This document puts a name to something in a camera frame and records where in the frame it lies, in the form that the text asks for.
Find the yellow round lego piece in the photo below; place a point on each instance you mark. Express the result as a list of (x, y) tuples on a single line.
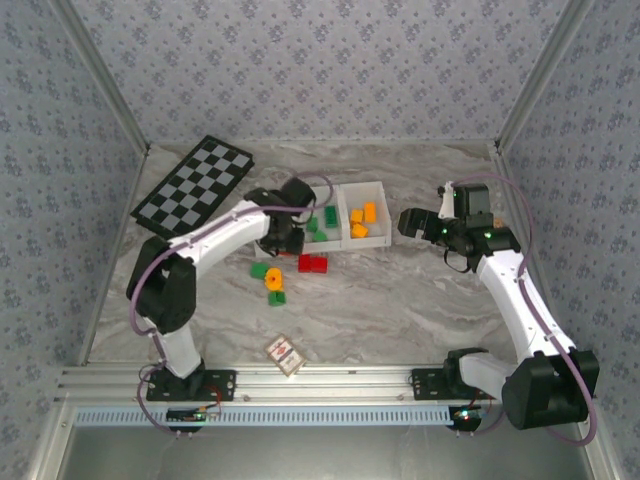
[(274, 279)]

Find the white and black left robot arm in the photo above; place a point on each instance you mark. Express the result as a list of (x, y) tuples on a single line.
[(165, 290)]

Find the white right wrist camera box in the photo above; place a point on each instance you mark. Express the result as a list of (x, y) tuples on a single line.
[(448, 200)]

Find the small circuit board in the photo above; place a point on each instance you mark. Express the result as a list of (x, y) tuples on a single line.
[(192, 414), (467, 414)]

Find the small card box red print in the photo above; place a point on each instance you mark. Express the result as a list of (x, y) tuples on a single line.
[(285, 354)]

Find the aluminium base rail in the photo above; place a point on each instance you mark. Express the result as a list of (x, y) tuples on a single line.
[(320, 385)]

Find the yellow lego brick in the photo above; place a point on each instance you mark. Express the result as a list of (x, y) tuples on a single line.
[(359, 230), (370, 212), (356, 216)]

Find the dark green long lego brick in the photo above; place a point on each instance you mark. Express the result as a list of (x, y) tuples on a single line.
[(330, 216)]

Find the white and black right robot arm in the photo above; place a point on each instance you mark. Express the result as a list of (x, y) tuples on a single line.
[(545, 390)]

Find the aluminium corner post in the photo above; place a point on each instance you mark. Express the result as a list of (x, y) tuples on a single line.
[(105, 82), (542, 82)]

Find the aluminium side rail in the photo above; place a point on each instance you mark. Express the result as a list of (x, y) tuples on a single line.
[(127, 210), (505, 170)]

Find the black and grey chessboard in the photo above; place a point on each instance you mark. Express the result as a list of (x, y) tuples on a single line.
[(200, 185)]

